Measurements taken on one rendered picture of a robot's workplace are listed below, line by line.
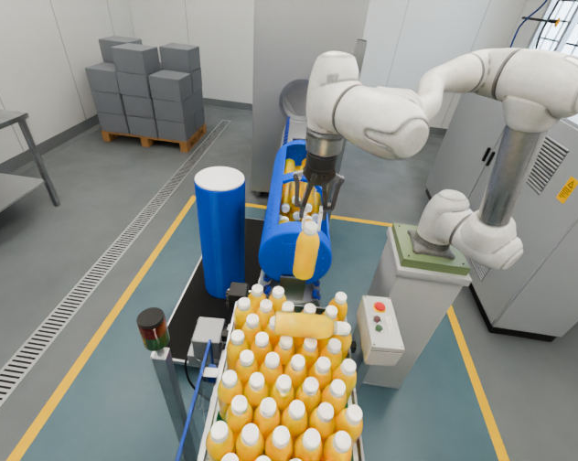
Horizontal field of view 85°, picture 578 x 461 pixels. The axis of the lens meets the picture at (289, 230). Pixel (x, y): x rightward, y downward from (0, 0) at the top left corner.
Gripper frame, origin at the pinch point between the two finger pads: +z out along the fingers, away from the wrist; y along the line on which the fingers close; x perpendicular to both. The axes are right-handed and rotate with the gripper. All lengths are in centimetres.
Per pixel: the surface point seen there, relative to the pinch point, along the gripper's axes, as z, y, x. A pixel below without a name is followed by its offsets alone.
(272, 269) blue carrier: 37.6, 10.9, -16.0
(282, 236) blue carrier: 20.5, 8.1, -16.1
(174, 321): 126, 73, -49
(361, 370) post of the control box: 60, -26, 11
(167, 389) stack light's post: 47, 38, 28
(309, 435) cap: 31, -2, 44
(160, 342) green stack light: 22, 36, 29
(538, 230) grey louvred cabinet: 58, -153, -90
